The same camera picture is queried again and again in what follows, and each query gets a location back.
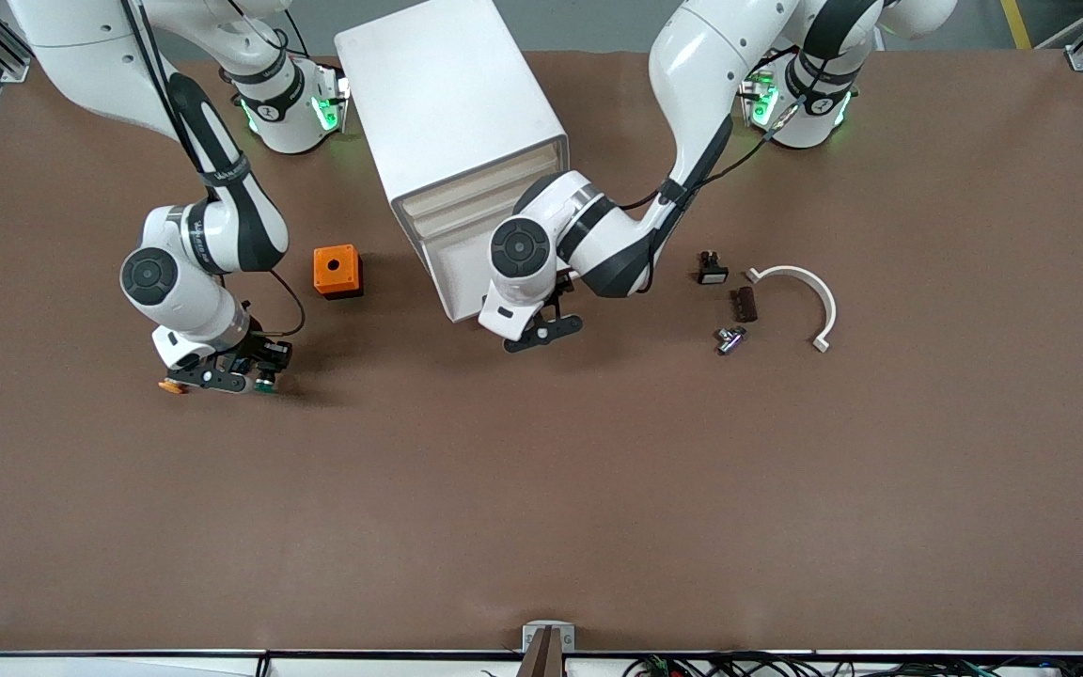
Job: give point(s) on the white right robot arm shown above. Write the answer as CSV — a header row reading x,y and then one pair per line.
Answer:
x,y
184,282

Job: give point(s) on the brown table mat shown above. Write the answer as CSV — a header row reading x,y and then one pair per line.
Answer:
x,y
541,489

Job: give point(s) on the white table edge rail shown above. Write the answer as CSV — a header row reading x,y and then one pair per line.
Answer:
x,y
128,666

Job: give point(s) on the yellow push button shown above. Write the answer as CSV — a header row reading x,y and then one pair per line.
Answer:
x,y
168,386

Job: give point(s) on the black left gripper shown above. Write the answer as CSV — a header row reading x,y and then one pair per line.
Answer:
x,y
565,284

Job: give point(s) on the small brown block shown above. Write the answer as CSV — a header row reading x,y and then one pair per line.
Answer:
x,y
745,305

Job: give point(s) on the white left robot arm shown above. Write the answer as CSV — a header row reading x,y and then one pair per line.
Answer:
x,y
711,56

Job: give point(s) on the green push button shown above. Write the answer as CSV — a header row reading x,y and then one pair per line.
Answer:
x,y
265,385

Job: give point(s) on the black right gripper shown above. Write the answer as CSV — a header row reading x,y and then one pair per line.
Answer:
x,y
264,354

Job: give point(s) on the grey metal mounting plate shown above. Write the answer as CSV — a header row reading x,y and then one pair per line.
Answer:
x,y
532,632

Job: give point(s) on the orange box with hole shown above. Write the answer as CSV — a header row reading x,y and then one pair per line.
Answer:
x,y
335,271

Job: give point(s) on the silver metal connector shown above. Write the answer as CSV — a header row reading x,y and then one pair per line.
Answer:
x,y
730,340

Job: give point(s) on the white curved bracket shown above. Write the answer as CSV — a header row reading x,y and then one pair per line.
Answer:
x,y
828,310

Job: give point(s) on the black white small switch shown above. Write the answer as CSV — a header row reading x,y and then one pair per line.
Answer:
x,y
713,273

